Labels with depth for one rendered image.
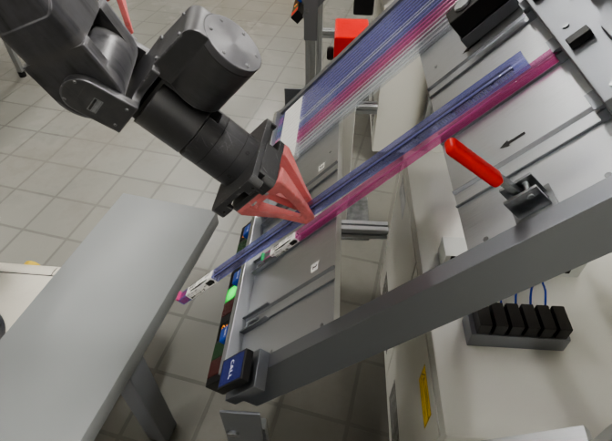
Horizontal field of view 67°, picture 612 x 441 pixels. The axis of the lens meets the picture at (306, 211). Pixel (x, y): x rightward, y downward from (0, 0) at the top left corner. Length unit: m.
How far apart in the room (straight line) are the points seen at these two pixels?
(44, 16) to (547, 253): 0.43
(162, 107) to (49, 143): 2.18
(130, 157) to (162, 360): 1.10
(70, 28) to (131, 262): 0.67
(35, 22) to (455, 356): 0.72
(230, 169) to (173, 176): 1.72
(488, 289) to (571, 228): 0.09
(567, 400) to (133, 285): 0.78
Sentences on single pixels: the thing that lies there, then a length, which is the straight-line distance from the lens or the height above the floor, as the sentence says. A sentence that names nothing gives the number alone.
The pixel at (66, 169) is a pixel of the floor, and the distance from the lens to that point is 2.38.
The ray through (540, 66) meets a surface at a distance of 0.57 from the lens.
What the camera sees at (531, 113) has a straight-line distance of 0.53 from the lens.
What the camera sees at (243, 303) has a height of 0.73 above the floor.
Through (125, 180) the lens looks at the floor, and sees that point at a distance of 2.20.
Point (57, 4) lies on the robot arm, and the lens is 0.39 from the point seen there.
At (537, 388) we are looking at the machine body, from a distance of 0.86.
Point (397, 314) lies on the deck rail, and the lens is 0.49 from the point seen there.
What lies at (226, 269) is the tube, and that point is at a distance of 0.59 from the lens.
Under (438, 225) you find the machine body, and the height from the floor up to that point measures 0.62.
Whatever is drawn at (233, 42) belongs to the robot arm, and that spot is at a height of 1.16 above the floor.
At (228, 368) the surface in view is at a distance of 0.61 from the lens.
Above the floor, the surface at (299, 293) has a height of 0.81.
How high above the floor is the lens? 1.32
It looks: 44 degrees down
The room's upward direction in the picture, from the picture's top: straight up
